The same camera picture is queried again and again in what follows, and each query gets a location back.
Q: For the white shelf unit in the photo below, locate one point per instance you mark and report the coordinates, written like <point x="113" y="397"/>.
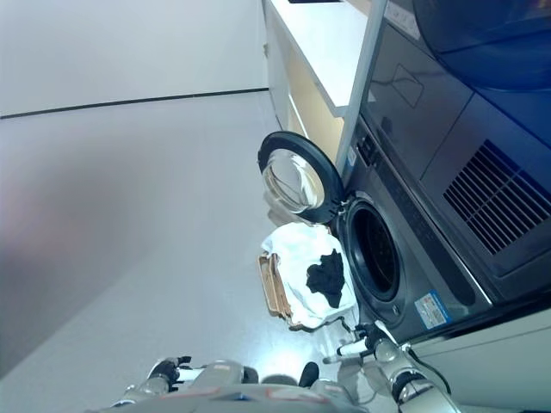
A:
<point x="310" y="56"/>

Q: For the black garment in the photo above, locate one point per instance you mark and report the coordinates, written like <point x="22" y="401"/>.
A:
<point x="327" y="277"/>

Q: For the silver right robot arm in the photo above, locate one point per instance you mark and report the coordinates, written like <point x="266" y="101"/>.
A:
<point x="409" y="378"/>

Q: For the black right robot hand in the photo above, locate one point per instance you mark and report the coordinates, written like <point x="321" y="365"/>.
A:
<point x="372" y="340"/>

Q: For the brown wicker laundry basket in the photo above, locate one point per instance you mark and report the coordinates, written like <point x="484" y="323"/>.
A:
<point x="273" y="288"/>

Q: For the silver robot torso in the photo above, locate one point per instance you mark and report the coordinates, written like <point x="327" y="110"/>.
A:
<point x="241" y="400"/>

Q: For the large energy label sticker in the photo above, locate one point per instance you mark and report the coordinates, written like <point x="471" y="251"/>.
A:
<point x="431" y="310"/>

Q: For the dark grey washing machine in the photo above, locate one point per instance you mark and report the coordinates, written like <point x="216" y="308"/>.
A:
<point x="495" y="370"/>

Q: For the grey dryer with vent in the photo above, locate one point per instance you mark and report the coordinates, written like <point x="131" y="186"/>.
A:
<point x="473" y="142"/>

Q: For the silver right robot leg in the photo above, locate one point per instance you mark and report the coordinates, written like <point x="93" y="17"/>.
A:
<point x="309" y="374"/>

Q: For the small blue white sticker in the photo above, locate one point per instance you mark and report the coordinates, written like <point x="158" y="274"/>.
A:
<point x="351" y="157"/>

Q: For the round glass washer door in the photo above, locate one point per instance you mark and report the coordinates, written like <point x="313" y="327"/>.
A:
<point x="297" y="180"/>

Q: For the white cloth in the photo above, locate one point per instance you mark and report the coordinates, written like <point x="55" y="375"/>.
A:
<point x="292" y="254"/>

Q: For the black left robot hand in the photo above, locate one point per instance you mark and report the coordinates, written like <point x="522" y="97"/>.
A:
<point x="168" y="369"/>

